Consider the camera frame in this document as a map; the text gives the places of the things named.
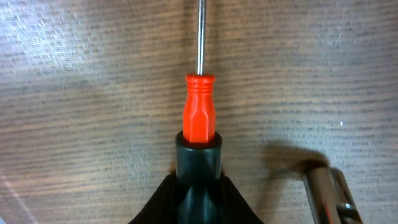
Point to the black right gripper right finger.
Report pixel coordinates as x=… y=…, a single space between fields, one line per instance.
x=233 y=207

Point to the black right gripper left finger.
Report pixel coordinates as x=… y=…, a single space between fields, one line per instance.
x=161 y=208

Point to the black orange screwdriver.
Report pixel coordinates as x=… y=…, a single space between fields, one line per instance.
x=198 y=145

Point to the small silver wrench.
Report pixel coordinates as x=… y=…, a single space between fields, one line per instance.
x=329 y=197

